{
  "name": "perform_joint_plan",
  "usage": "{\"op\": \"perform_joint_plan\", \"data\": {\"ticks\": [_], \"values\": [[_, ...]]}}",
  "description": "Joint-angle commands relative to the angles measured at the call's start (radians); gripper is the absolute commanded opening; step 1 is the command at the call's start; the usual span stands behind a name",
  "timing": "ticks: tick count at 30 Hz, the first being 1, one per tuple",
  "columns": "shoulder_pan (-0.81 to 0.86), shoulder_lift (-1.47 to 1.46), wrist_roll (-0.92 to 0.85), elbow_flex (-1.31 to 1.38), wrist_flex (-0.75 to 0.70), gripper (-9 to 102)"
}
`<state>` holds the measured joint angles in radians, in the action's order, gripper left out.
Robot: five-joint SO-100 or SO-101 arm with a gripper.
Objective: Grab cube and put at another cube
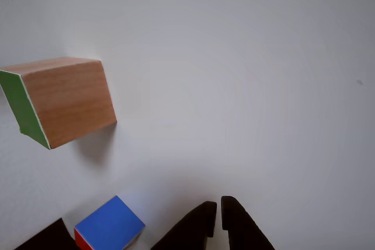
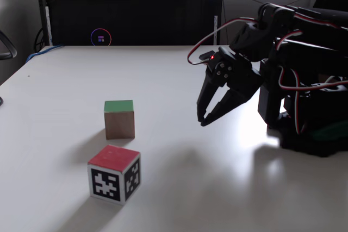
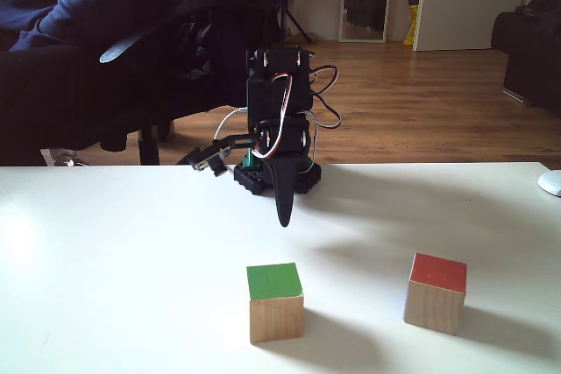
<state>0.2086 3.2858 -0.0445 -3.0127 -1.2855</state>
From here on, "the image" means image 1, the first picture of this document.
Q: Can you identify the wooden cube with red face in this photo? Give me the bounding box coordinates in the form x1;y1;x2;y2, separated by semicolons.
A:
73;195;146;250

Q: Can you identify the wooden cube with green face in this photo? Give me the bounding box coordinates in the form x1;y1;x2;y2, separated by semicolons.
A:
0;57;118;150

